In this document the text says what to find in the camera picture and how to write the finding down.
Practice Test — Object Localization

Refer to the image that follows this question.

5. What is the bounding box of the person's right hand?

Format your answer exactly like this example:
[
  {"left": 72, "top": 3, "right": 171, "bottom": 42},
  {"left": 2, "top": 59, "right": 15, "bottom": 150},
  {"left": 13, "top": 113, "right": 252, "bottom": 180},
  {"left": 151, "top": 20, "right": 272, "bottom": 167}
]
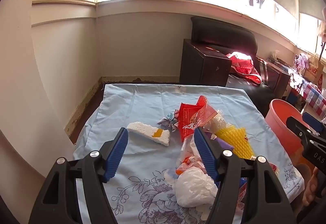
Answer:
[{"left": 302, "top": 168, "right": 326, "bottom": 207}]

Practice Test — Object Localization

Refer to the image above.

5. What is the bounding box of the patterned paper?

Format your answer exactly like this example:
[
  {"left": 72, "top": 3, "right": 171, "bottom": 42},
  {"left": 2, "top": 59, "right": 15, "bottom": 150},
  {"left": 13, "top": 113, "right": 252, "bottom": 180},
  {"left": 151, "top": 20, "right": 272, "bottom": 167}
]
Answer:
[{"left": 157, "top": 110, "right": 180, "bottom": 133}]

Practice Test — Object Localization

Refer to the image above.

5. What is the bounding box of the pink plastic basin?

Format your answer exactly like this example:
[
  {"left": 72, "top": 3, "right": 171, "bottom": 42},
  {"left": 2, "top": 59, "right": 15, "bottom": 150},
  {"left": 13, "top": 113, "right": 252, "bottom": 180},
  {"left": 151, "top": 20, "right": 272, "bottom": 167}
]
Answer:
[{"left": 265, "top": 99, "right": 312, "bottom": 166}]

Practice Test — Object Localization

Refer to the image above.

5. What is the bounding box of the checkered cloth covered table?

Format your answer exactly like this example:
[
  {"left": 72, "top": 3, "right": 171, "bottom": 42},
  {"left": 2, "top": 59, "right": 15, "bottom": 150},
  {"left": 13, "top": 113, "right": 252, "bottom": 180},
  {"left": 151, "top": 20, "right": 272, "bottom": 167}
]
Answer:
[{"left": 285, "top": 61, "right": 326, "bottom": 115}]

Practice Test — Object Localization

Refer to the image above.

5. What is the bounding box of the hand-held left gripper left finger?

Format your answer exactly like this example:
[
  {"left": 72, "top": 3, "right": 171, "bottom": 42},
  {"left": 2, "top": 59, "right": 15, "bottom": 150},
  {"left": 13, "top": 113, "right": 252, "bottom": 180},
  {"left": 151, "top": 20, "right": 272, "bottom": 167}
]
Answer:
[{"left": 29, "top": 127, "right": 129, "bottom": 224}]

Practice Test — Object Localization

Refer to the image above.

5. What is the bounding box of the clear plastic wrap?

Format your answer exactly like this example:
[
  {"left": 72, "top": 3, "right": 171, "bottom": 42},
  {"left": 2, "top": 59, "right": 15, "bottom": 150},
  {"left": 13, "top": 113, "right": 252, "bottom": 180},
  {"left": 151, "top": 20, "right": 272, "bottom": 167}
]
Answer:
[{"left": 210, "top": 111, "right": 227, "bottom": 133}]

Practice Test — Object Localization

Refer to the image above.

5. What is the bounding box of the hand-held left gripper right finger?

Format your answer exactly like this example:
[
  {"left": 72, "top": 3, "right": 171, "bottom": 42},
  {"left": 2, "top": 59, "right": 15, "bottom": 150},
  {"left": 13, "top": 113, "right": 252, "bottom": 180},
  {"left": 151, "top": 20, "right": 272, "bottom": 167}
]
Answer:
[{"left": 194, "top": 127, "right": 297, "bottom": 224}]

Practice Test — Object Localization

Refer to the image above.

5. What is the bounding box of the red white snack wrapper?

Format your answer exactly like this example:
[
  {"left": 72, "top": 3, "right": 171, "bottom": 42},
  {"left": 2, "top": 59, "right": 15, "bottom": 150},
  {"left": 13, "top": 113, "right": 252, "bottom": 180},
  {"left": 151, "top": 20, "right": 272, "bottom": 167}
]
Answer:
[{"left": 267, "top": 162, "right": 280, "bottom": 176}]

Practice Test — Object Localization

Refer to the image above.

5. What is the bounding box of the purple wrapper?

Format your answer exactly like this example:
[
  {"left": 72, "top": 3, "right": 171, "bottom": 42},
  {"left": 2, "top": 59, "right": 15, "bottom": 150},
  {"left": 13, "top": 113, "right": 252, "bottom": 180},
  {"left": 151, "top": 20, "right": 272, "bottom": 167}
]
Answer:
[{"left": 207, "top": 132, "right": 233, "bottom": 153}]

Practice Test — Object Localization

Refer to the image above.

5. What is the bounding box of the brown paper shopping bag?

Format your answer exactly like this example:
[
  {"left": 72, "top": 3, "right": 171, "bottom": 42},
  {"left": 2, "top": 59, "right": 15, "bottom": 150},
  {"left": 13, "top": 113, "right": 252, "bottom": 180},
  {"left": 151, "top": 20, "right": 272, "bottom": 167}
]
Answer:
[{"left": 303, "top": 54, "right": 325, "bottom": 85}]

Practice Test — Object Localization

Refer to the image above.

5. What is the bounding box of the white door panel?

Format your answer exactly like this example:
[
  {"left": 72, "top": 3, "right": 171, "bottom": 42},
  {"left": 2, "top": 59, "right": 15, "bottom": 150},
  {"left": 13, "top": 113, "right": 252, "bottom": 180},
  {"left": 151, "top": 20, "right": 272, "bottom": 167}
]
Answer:
[{"left": 0, "top": 0, "right": 75, "bottom": 184}]

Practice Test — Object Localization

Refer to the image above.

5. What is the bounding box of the draped cloth on pole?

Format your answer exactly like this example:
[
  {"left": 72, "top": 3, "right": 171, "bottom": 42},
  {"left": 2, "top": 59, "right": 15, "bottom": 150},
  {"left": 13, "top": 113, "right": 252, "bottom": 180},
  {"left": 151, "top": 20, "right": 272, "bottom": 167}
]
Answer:
[{"left": 317, "top": 7, "right": 326, "bottom": 61}]

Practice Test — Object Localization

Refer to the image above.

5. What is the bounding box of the white red-printed plastic bag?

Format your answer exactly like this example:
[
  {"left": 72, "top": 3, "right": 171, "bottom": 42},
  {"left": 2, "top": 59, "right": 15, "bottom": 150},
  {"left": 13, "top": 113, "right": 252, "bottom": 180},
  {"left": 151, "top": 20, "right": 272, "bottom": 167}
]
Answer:
[{"left": 176, "top": 135, "right": 207, "bottom": 176}]

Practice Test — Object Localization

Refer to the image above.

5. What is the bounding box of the pink checkered cloth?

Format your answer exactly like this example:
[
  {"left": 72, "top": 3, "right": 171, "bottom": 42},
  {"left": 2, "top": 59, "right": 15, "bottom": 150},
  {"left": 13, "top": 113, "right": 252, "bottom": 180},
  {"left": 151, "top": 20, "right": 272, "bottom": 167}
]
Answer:
[{"left": 294, "top": 53, "right": 310, "bottom": 70}]

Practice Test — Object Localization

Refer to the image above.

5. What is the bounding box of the red plastic wrapper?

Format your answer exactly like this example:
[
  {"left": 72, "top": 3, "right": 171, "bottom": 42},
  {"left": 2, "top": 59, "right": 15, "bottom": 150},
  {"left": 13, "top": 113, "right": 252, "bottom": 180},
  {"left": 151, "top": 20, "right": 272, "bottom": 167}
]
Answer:
[{"left": 177, "top": 95, "right": 218, "bottom": 143}]

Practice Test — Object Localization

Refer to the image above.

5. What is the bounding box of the black leather armchair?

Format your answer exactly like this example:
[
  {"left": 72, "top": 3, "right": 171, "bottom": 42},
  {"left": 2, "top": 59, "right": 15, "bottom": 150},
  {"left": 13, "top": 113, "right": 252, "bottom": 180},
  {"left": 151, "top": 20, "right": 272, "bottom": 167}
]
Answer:
[{"left": 180, "top": 16, "right": 291, "bottom": 102}]

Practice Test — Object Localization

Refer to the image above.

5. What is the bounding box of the red polka dot cloth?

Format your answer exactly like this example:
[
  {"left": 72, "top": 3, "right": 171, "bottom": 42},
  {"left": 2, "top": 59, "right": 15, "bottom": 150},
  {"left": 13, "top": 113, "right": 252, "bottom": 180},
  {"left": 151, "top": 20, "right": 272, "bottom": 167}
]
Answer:
[{"left": 226, "top": 52, "right": 262, "bottom": 85}]

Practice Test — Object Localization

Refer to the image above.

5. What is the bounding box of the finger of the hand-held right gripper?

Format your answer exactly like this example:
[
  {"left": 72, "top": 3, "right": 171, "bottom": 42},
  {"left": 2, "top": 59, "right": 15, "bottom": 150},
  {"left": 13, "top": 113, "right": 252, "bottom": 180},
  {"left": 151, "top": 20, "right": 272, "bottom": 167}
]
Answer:
[
  {"left": 302, "top": 112, "right": 326, "bottom": 135},
  {"left": 285, "top": 116, "right": 326, "bottom": 167}
]

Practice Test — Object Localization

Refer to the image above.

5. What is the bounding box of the light blue floral tablecloth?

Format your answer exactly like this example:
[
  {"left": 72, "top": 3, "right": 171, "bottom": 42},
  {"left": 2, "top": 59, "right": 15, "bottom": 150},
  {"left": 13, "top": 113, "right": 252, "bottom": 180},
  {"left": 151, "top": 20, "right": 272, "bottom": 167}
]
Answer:
[{"left": 73, "top": 83, "right": 305, "bottom": 224}]

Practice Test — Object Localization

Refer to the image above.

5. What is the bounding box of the yellow plastic mesh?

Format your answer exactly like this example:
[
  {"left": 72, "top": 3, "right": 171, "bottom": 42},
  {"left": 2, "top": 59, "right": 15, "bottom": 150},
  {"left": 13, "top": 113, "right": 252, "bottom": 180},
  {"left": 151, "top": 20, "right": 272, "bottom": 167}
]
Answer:
[{"left": 215, "top": 123, "right": 255, "bottom": 159}]

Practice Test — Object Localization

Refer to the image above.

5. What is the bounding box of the white foam piece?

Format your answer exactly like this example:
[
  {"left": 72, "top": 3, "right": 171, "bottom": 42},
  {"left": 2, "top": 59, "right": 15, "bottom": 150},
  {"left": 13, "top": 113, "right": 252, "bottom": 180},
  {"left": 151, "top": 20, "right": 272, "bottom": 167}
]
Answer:
[{"left": 126, "top": 122, "right": 171, "bottom": 147}]

